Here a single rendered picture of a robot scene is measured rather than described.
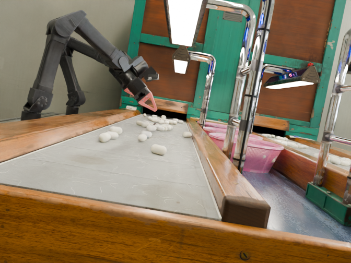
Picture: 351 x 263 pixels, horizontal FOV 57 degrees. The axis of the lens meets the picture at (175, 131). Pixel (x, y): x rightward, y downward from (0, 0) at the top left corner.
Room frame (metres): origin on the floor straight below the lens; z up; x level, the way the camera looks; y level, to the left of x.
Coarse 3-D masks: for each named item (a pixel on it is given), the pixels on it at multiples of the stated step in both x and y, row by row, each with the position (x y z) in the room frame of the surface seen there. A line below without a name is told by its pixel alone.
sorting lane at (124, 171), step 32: (128, 128) 1.15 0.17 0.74; (32, 160) 0.48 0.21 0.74; (64, 160) 0.52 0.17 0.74; (96, 160) 0.55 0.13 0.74; (128, 160) 0.60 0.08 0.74; (160, 160) 0.65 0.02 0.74; (192, 160) 0.72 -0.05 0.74; (64, 192) 0.36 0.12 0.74; (96, 192) 0.38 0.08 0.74; (128, 192) 0.40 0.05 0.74; (160, 192) 0.43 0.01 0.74; (192, 192) 0.45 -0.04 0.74
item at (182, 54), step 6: (180, 48) 1.39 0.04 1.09; (186, 48) 1.39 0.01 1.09; (174, 54) 1.39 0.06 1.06; (180, 54) 1.39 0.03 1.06; (186, 54) 1.39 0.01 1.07; (180, 60) 1.40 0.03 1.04; (186, 60) 1.39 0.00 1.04; (174, 66) 1.69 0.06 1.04; (186, 66) 1.59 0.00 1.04; (186, 72) 1.92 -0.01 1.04
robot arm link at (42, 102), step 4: (36, 100) 1.08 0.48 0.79; (40, 100) 1.09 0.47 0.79; (44, 100) 1.10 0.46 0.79; (28, 104) 1.13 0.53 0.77; (32, 104) 1.08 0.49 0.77; (36, 104) 1.08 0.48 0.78; (40, 104) 1.09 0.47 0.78; (44, 104) 1.10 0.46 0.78; (24, 108) 1.12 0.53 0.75; (28, 108) 1.10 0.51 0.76; (32, 108) 1.07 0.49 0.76; (36, 108) 1.08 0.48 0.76; (40, 108) 1.09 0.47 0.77; (36, 112) 1.08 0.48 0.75; (40, 112) 1.09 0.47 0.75
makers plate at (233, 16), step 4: (224, 12) 2.18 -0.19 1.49; (228, 12) 2.18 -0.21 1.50; (224, 16) 2.18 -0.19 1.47; (228, 16) 2.18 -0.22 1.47; (232, 16) 2.18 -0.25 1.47; (236, 16) 2.18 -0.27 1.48; (240, 16) 2.18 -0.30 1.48; (232, 20) 2.18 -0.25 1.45; (236, 20) 2.18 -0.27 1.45; (240, 20) 2.18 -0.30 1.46
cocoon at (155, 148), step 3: (153, 147) 0.72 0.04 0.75; (156, 147) 0.71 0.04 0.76; (159, 147) 0.71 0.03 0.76; (162, 147) 0.71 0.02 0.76; (165, 147) 0.72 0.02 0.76; (153, 150) 0.71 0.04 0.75; (156, 150) 0.71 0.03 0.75; (159, 150) 0.71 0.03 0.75; (162, 150) 0.71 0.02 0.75; (165, 150) 0.71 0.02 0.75; (156, 153) 0.72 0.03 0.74; (159, 153) 0.71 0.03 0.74; (162, 153) 0.71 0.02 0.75; (165, 153) 0.72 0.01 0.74
